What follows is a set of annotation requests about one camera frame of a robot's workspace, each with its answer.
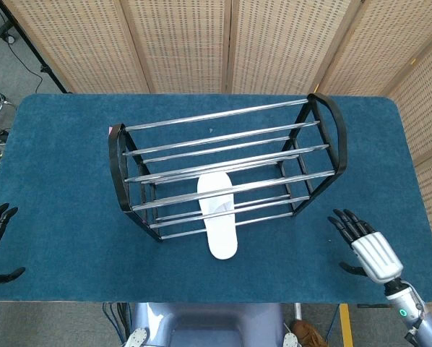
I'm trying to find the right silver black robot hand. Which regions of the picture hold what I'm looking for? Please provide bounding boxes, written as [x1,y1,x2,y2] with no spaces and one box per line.
[327,208,405,285]

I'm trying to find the white disposable slipper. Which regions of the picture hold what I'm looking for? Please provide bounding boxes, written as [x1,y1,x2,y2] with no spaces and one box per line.
[196,172,238,260]

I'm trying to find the brown leather shoe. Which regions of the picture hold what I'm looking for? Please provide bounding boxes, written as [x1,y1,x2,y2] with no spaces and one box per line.
[291,320,328,347]

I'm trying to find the black shoe rack chrome bars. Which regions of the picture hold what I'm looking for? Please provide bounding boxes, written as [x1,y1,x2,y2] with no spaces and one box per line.
[108,93,348,243]

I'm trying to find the blue carpet table mat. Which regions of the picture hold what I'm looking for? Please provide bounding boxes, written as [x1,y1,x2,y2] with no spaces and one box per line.
[0,93,432,304]

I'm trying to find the black stand bar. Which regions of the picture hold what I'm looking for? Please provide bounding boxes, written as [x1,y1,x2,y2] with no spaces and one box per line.
[0,0,72,94]

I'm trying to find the blue-grey robot torso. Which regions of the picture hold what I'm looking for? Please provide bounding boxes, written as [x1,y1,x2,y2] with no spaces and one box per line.
[124,301,300,347]

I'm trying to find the wicker folding screen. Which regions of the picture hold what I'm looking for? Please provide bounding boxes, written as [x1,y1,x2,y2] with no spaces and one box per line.
[1,0,432,322]

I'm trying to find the black cable bundle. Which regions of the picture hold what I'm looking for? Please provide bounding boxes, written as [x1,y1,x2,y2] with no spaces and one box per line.
[102,302,131,345]

